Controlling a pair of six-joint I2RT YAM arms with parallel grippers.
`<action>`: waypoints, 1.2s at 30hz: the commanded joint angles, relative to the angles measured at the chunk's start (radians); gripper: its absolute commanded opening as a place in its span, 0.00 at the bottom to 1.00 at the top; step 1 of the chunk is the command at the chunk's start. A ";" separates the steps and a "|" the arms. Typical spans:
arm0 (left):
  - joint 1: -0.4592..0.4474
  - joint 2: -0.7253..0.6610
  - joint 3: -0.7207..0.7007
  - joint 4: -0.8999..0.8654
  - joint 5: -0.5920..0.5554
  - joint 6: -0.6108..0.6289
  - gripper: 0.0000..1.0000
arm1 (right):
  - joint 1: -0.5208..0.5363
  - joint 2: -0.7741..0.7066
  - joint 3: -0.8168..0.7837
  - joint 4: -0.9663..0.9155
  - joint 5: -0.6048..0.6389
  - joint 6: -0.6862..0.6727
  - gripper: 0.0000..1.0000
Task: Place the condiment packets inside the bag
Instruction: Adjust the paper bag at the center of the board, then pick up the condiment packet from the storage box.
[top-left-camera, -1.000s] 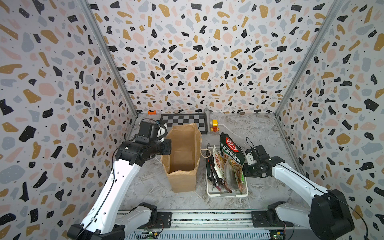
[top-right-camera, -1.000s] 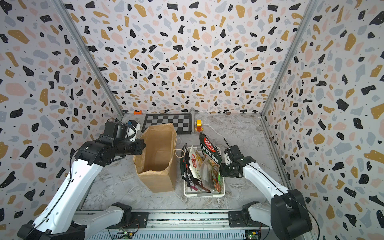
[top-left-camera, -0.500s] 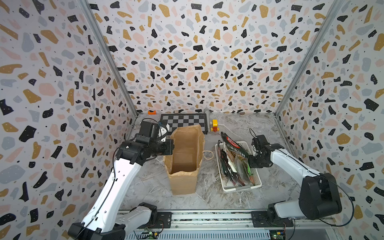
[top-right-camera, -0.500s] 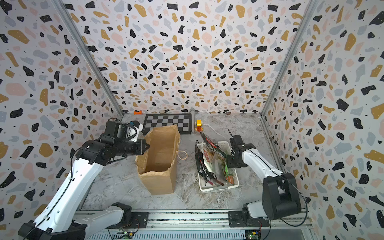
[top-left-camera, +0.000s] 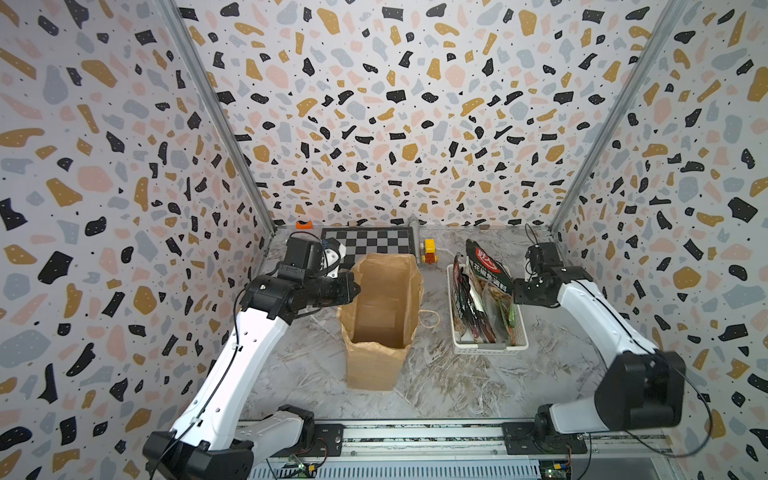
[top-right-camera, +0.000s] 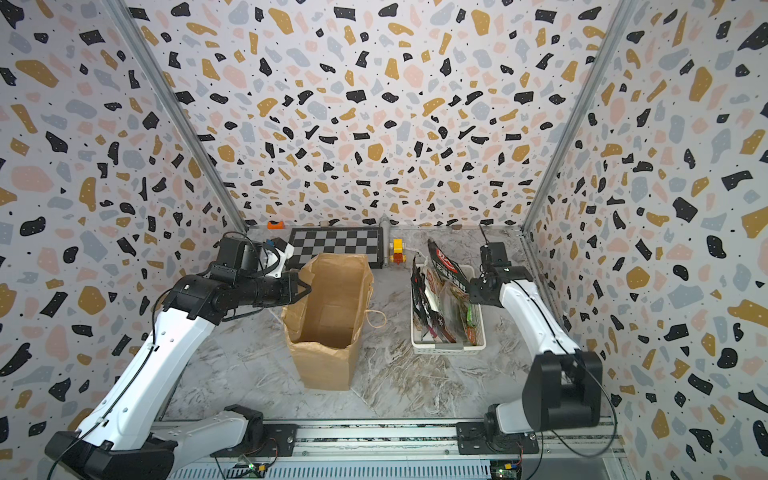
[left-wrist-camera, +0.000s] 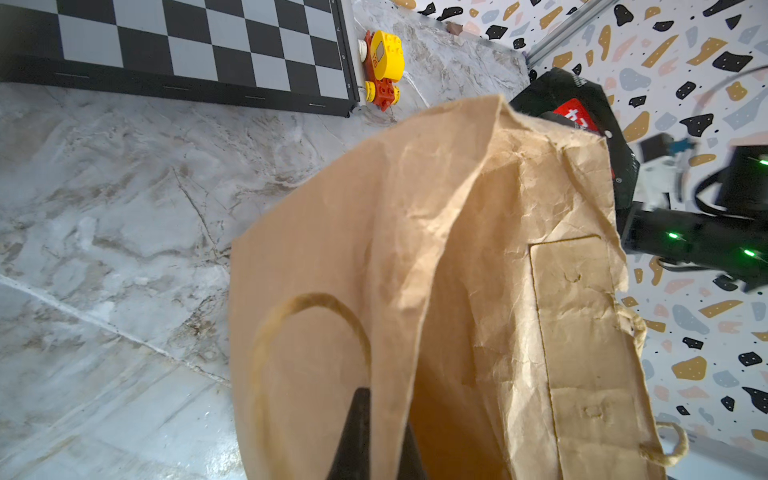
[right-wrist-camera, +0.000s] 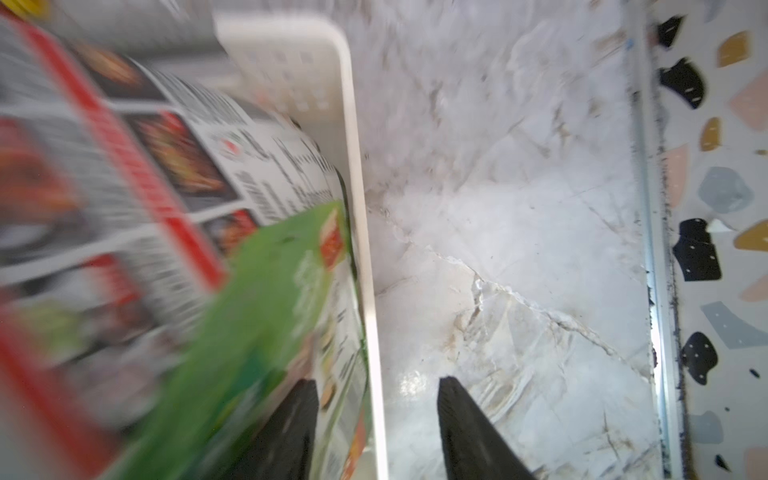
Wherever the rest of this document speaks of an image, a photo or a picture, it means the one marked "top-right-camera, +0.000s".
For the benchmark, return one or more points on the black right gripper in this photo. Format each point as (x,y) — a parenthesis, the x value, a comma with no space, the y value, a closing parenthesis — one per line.
(473,291)

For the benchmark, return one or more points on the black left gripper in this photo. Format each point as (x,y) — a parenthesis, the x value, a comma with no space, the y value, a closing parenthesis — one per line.
(293,294)

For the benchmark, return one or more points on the brown paper bag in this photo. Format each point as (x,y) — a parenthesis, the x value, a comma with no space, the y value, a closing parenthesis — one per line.
(323,330)

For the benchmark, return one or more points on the white perforated plastic basket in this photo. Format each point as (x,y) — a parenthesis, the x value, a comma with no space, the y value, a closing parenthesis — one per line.
(421,341)

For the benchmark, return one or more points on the black red seasoning packet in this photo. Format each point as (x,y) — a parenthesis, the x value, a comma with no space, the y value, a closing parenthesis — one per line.
(429,318)

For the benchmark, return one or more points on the green black seasoning packet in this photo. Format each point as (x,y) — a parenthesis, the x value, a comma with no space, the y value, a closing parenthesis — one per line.
(447,268)

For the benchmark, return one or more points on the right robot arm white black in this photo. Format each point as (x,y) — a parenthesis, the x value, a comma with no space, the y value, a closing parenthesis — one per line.
(563,389)

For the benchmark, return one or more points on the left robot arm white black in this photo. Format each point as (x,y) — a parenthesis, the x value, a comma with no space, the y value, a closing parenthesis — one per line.
(117,439)

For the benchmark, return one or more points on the black white chessboard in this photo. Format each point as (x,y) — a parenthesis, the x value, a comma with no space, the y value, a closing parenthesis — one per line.
(310,242)

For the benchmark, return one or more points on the yellow red toy block car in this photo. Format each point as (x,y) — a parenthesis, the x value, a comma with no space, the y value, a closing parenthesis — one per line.
(397,254)

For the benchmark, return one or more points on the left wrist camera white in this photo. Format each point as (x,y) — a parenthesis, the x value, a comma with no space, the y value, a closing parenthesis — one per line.
(277,252)

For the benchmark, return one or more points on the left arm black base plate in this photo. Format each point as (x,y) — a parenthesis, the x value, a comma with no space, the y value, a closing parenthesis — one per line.
(265,440)

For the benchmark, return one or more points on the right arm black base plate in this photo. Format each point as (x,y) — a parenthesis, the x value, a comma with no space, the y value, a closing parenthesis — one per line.
(478,438)

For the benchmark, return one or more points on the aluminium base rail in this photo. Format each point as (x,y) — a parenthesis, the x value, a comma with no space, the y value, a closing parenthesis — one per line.
(415,449)

